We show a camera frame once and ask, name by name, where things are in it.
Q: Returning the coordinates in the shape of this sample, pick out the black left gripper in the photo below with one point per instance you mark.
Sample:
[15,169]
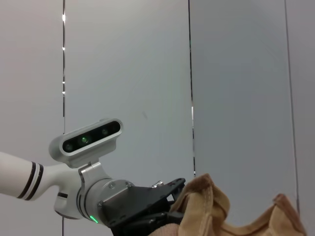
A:
[133,206]

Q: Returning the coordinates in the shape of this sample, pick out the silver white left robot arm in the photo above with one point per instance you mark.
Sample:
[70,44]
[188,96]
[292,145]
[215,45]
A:
[22,177]

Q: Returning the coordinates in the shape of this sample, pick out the khaki canvas food bag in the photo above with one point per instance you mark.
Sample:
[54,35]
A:
[209,209]

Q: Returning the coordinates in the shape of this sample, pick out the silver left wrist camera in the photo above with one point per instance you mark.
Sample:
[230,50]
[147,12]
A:
[83,145]

